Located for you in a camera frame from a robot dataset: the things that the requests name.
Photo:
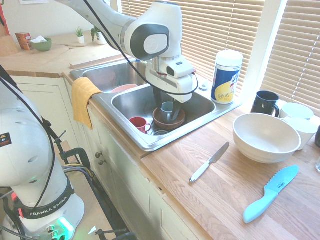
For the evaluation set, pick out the narrow wooden window blind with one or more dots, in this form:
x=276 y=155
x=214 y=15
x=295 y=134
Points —
x=297 y=50

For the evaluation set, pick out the red plastic object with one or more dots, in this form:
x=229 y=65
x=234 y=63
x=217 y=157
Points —
x=3 y=15

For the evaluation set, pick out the grey mug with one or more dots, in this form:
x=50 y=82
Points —
x=167 y=107

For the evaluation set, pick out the yellow dish towel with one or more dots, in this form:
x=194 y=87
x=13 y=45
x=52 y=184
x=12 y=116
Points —
x=81 y=100

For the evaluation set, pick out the light blue serrated knife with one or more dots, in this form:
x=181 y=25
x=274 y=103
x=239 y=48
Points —
x=257 y=210

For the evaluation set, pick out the white sink hole cap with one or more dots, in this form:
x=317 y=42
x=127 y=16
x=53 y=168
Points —
x=203 y=86

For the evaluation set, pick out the metal sink drain strainer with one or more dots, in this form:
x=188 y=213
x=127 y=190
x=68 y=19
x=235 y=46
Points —
x=158 y=132

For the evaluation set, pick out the red mug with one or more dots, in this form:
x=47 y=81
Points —
x=138 y=123

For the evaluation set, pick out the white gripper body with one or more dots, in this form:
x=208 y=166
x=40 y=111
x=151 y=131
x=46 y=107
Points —
x=180 y=87

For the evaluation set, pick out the black mug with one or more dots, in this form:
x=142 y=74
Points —
x=262 y=103

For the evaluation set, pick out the small spiky potted plant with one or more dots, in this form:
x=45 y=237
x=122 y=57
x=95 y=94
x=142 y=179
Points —
x=80 y=37

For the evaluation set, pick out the green bowl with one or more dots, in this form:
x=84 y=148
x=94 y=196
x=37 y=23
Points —
x=41 y=46

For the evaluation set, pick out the brown bowl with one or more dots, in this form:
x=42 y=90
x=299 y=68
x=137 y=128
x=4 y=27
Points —
x=162 y=124

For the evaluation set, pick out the stainless steel double sink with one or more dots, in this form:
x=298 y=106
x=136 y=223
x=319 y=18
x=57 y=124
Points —
x=140 y=100

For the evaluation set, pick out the bronze cabinet knob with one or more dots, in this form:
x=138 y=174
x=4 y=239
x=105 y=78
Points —
x=101 y=162
x=98 y=154

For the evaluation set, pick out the large cream bowl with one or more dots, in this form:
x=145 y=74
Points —
x=265 y=140

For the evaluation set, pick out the black C-clamp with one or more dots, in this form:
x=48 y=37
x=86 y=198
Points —
x=80 y=151

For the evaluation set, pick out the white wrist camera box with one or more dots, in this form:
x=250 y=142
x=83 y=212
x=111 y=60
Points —
x=180 y=68

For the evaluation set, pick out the white cup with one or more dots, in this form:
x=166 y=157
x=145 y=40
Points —
x=296 y=111
x=306 y=132

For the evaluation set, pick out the crumpled white paper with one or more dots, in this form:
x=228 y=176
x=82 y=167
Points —
x=38 y=39

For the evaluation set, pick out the pink plate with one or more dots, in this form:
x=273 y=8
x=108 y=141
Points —
x=123 y=88

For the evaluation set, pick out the disinfecting wipes canister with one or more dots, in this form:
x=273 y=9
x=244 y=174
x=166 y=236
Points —
x=226 y=80

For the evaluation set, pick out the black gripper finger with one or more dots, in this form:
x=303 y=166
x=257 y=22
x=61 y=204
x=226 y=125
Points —
x=157 y=98
x=178 y=108

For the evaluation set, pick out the trailing plant in white pot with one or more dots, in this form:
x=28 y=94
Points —
x=101 y=38

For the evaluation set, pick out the orange cardboard box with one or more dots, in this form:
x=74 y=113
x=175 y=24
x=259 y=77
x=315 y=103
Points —
x=22 y=40

